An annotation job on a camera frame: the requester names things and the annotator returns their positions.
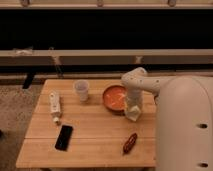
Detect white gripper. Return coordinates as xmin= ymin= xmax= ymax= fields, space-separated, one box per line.
xmin=125 ymin=89 xmax=142 ymax=108

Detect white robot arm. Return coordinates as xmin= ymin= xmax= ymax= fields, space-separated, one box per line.
xmin=121 ymin=67 xmax=213 ymax=171

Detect orange ceramic bowl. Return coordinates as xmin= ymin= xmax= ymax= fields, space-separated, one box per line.
xmin=102 ymin=85 xmax=126 ymax=112

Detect brown sausage snack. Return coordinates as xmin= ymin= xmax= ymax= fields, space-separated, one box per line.
xmin=123 ymin=133 xmax=138 ymax=154

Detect clear plastic cup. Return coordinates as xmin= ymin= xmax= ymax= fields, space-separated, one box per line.
xmin=74 ymin=80 xmax=89 ymax=102

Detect white tube bottle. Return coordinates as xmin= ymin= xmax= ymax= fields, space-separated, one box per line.
xmin=49 ymin=92 xmax=62 ymax=125

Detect black phone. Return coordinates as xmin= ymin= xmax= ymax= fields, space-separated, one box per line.
xmin=55 ymin=125 xmax=73 ymax=151

